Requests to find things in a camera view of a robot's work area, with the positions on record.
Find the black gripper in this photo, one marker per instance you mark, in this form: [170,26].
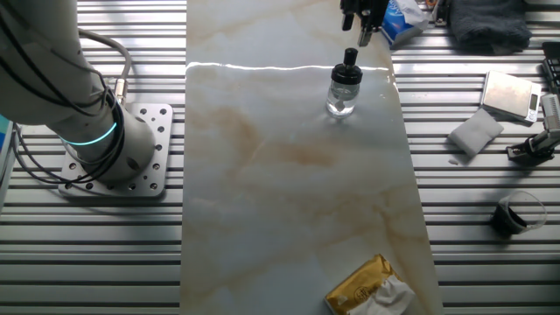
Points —
[365,6]

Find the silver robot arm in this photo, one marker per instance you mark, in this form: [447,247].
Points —
[35,65]

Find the clear glass jar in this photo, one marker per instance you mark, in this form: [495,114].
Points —
[342,102]

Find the blue tissue pack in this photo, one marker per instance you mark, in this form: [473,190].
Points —
[400,26]

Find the dark grey towel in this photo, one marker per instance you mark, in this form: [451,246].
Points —
[490,24]

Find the small white foam scrap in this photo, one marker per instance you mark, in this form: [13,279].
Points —
[453,162]

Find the silver digital scale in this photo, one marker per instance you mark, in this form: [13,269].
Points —
[509,94]

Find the white marble pattern slab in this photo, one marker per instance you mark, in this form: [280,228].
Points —
[284,197]

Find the black keyboard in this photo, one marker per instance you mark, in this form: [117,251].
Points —
[553,70]

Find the clear plastic measuring cup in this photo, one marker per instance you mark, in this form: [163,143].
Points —
[514,216]

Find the gold tissue pack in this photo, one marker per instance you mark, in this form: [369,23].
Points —
[359,289]

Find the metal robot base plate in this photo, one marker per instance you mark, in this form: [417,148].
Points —
[153,175]

